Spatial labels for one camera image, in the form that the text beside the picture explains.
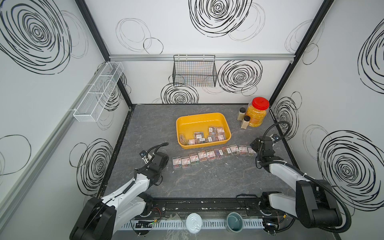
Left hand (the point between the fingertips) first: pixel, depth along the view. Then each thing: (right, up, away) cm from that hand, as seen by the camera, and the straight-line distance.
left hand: (159, 161), depth 88 cm
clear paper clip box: (+51, +6, +4) cm, 52 cm away
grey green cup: (+40, -23, -18) cm, 50 cm away
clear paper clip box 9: (+11, 0, -1) cm, 11 cm away
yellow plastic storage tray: (+23, +18, +14) cm, 32 cm away
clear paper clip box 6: (+26, +3, +2) cm, 26 cm away
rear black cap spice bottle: (+55, +28, +17) cm, 64 cm away
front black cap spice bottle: (+56, +23, +12) cm, 62 cm away
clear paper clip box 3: (+41, +5, +4) cm, 41 cm away
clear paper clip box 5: (+31, +3, +2) cm, 32 cm away
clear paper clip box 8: (+16, 0, 0) cm, 16 cm away
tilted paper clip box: (+13, +12, +7) cm, 20 cm away
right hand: (+61, +11, +2) cm, 62 cm away
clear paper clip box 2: (+47, +6, +6) cm, 47 cm away
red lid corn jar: (+61, +31, +6) cm, 69 cm away
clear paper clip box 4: (+36, +4, +3) cm, 37 cm away
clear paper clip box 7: (+21, +2, +1) cm, 21 cm away
